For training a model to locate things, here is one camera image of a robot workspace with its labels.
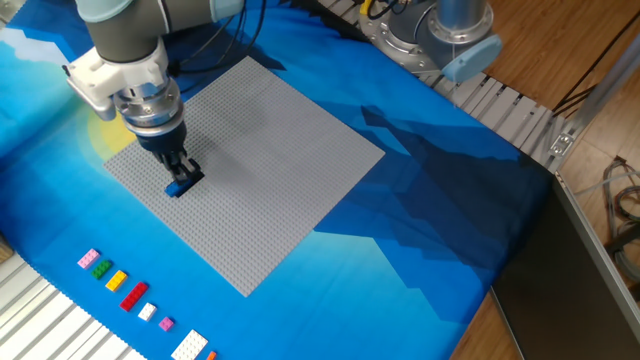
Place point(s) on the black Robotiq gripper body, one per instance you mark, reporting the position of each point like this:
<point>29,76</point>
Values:
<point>162,142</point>

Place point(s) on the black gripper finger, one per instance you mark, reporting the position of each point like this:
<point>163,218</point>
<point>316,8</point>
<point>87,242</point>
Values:
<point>176,170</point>
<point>191,166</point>

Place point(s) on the blue Lego brick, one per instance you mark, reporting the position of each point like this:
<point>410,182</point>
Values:
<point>175,190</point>

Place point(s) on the large grey Lego baseplate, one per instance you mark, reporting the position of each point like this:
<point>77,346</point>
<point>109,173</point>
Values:
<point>270,190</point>

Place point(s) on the green Lego brick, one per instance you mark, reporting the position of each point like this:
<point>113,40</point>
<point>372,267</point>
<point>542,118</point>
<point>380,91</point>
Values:
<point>101,269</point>

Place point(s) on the pink Lego brick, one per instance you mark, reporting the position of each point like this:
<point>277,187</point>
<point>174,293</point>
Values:
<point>88,258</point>

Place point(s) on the yellow Lego brick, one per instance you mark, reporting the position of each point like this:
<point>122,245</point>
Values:
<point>116,280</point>

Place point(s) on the red Lego brick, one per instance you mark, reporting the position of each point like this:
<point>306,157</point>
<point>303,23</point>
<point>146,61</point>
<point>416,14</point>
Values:
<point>134,296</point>

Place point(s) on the small white Lego brick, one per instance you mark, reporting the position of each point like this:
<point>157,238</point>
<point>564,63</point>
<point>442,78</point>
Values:
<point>147,311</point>

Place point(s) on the small magenta Lego brick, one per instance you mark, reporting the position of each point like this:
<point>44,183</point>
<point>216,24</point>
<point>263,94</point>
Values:
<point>166,323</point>

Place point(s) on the large white Lego plate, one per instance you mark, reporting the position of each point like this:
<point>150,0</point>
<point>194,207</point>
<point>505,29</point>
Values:
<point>189,345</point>

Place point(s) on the orange Lego brick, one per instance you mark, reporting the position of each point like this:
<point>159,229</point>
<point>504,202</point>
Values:
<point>211,355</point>

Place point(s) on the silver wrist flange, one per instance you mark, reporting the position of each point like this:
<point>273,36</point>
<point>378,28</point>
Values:
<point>149,107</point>

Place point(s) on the blue mountain print cloth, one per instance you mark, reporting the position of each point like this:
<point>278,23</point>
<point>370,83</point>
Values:
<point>375,280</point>

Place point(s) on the small yellow object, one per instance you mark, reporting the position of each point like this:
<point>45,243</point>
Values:
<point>367,5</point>

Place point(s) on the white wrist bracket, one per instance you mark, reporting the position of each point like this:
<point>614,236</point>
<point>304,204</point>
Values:
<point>110,75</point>

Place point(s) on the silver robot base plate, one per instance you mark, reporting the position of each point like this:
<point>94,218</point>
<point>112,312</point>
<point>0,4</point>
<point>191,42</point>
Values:
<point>397,47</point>

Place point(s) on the dark panel with metal frame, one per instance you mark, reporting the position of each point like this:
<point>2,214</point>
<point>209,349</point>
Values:
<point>555,290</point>

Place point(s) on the aluminium beam with corner bracket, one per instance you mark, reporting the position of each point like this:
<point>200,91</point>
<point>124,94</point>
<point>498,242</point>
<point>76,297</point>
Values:
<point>595,100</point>

